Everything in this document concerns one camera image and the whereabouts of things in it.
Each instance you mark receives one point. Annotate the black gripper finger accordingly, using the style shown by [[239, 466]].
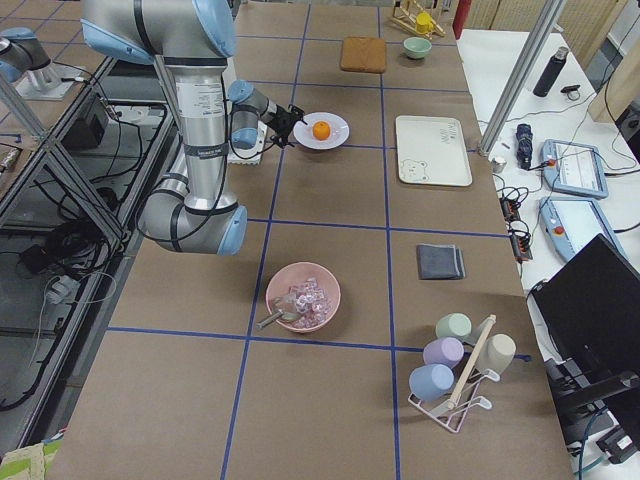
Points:
[[297, 113], [282, 141]]

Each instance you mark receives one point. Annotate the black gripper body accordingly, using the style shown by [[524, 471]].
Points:
[[280, 120]]

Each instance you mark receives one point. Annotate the white round plate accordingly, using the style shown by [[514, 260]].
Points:
[[338, 131]]

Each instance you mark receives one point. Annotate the orange mandarin fruit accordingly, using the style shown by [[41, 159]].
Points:
[[321, 130]]

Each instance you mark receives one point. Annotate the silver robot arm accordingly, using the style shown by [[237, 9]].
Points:
[[192, 209]]

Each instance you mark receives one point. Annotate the cream bear serving tray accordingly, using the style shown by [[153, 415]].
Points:
[[431, 151]]

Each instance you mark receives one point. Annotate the brown wooden cutting board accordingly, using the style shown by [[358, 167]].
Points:
[[363, 55]]

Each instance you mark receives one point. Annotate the pink bowl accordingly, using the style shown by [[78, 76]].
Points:
[[296, 273]]

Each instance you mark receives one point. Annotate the mint green bowl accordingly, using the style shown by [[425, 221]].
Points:
[[416, 48]]

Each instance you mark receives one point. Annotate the light wooden rack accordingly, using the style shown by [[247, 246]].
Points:
[[404, 13]]

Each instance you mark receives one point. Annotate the yellow cup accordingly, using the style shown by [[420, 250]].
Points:
[[424, 23]]

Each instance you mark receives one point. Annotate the clear ice cubes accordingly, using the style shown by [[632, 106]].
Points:
[[312, 302]]

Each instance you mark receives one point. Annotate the metal scoop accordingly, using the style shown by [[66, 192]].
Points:
[[284, 309]]

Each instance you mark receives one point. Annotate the folded grey cloth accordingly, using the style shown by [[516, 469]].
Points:
[[440, 262]]

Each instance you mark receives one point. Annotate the folded dark umbrella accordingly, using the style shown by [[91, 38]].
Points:
[[524, 142]]

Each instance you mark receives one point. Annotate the green cup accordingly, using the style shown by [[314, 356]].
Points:
[[456, 325]]

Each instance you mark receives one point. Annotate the black power strip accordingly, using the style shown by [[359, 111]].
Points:
[[517, 229]]

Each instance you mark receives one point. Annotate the black water bottle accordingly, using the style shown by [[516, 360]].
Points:
[[551, 72]]

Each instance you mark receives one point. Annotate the purple cup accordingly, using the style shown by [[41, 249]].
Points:
[[447, 351]]

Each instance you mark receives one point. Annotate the blue cup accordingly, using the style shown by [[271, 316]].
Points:
[[430, 382]]

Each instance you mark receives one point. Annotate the upper teach pendant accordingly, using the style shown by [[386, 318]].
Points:
[[574, 169]]

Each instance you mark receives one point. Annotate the teach pendant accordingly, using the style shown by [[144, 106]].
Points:
[[574, 169], [571, 223]]

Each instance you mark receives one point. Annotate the lower teach pendant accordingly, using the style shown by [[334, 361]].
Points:
[[571, 223]]

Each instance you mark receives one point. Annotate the beige cup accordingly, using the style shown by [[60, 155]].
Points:
[[496, 354]]

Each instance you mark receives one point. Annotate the black laptop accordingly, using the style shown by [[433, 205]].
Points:
[[591, 310]]

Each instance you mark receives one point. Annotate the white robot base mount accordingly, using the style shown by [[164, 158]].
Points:
[[252, 156]]

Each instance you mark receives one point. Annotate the aluminium frame post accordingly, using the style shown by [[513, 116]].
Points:
[[527, 58]]

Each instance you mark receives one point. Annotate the white wire cup rack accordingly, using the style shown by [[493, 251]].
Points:
[[450, 410]]

